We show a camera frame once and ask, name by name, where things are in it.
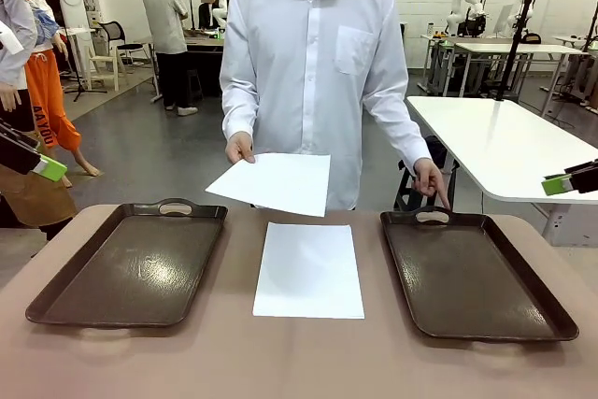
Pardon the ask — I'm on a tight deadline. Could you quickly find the white A4 paper sheet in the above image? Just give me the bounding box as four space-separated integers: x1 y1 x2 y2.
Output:
204 151 332 219

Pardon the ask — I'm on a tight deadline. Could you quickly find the person's left forearm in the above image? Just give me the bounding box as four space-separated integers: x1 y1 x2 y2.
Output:
373 85 432 163

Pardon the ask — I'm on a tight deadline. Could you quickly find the person's right forearm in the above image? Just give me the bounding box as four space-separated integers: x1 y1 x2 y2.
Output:
220 80 257 142

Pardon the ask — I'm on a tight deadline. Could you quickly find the person's left hand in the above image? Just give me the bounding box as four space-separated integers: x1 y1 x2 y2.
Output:
414 158 453 211

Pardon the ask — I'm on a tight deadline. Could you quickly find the person's right hand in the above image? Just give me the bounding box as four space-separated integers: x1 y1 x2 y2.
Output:
225 131 257 165

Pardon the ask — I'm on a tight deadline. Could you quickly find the mannequin with orange pants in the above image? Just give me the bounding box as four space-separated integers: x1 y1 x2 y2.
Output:
18 0 102 189

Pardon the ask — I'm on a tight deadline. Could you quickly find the white rounded table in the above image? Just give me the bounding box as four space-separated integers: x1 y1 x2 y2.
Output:
405 95 598 247

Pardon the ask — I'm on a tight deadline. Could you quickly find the black floor stand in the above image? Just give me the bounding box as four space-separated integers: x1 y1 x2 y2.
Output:
63 29 108 103

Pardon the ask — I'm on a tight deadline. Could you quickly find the black stool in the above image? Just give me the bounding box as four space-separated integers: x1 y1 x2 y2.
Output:
394 135 462 212

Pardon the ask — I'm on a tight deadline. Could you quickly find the brown plastic serving tray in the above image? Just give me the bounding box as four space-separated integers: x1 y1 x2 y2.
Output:
379 206 580 342
25 197 229 329

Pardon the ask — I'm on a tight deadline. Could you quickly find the mannequin with brown apron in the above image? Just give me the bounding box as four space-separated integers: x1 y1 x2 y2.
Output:
0 0 78 242

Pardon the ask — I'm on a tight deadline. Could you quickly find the white background workbench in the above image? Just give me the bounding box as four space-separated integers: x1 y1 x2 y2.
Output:
417 33 588 97

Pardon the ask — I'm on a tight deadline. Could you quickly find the black office chair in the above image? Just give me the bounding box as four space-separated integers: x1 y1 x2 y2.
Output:
96 20 142 66

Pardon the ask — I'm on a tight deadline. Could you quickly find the black tripod pole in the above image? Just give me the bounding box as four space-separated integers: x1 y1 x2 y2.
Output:
493 0 538 102

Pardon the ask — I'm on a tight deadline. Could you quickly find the person in grey t-shirt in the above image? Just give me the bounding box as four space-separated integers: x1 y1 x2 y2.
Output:
140 0 200 117

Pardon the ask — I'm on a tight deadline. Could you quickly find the dark background desk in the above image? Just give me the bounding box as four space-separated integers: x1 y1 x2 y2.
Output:
184 28 226 107

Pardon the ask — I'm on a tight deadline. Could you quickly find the seated person in black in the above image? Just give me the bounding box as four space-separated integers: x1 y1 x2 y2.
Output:
198 0 226 31

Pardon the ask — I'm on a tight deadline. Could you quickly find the white A4 paper stack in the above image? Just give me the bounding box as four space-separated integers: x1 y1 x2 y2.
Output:
252 222 366 321

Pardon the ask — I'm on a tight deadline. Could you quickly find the person in white shirt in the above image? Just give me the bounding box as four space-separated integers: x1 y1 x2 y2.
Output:
219 0 432 211

